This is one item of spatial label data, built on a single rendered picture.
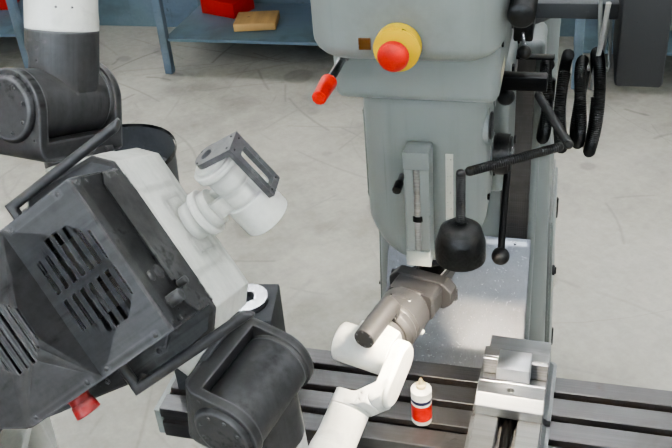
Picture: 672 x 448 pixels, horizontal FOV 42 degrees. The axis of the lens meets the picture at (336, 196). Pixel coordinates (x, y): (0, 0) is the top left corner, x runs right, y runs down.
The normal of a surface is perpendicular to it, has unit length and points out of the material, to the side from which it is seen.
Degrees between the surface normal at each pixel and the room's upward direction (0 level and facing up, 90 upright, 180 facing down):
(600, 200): 0
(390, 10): 90
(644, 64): 90
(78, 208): 66
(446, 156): 90
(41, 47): 71
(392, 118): 90
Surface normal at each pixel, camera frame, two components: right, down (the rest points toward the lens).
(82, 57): 0.74, 0.22
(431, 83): -0.25, 0.53
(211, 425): -0.46, 0.54
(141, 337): -0.21, 0.11
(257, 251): -0.07, -0.84
